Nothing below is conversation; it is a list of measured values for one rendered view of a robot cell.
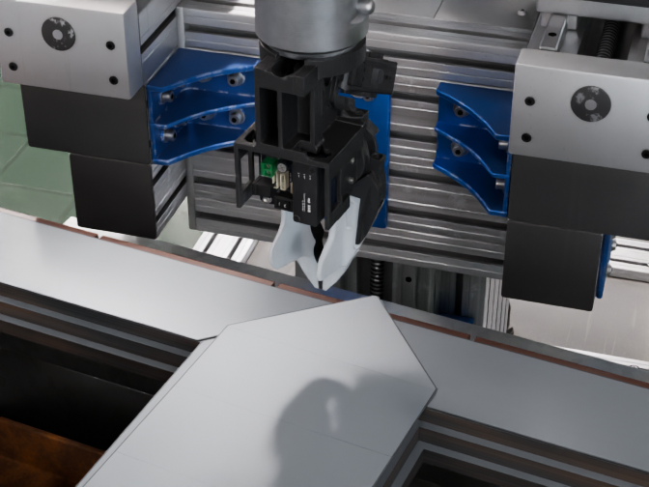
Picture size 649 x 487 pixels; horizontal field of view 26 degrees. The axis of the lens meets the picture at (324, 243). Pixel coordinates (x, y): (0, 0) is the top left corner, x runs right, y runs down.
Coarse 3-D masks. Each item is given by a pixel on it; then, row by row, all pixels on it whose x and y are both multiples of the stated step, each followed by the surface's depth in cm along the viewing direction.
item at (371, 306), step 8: (368, 296) 115; (376, 296) 115; (328, 304) 114; (336, 304) 114; (344, 304) 114; (352, 304) 114; (360, 304) 114; (368, 304) 114; (376, 304) 114; (352, 312) 113; (360, 312) 113; (368, 312) 113; (376, 312) 113; (384, 312) 113; (384, 320) 112; (392, 320) 112
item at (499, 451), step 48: (0, 288) 117; (48, 336) 115; (96, 336) 114; (144, 336) 113; (432, 432) 104; (480, 432) 103; (384, 480) 99; (528, 480) 101; (576, 480) 100; (624, 480) 99
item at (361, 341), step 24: (288, 312) 113; (312, 312) 113; (336, 312) 113; (264, 336) 110; (288, 336) 110; (312, 336) 110; (336, 336) 110; (360, 336) 110; (384, 336) 110; (360, 360) 108; (384, 360) 108; (408, 360) 108; (432, 384) 106
